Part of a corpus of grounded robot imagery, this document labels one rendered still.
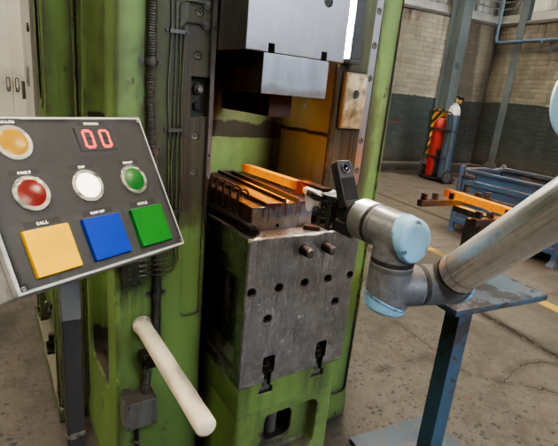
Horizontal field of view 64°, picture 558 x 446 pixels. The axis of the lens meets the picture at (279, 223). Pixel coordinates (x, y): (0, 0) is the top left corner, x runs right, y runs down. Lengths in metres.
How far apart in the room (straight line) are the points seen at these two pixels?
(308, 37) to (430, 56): 8.32
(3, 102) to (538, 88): 8.70
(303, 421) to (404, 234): 0.95
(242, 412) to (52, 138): 0.91
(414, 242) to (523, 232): 0.20
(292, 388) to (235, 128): 0.90
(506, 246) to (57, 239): 0.74
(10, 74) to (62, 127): 5.47
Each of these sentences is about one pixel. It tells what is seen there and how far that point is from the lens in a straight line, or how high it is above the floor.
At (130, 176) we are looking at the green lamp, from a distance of 0.91.
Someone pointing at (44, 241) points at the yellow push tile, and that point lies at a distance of 0.78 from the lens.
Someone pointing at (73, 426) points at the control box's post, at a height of 0.54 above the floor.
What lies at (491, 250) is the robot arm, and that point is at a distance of 0.88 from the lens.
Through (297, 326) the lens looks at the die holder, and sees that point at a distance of 1.33.
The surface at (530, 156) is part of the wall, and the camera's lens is 9.82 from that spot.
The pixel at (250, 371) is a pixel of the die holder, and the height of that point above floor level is 0.52.
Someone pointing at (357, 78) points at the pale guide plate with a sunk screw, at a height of 1.34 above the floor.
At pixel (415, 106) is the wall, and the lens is 9.36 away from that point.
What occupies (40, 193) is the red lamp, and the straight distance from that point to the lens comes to 0.80.
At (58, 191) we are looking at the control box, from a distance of 0.82.
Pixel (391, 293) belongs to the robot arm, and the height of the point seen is 0.91.
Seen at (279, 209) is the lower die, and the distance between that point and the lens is 1.22.
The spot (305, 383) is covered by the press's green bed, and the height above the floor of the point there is 0.41.
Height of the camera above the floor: 1.28
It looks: 16 degrees down
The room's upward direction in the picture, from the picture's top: 5 degrees clockwise
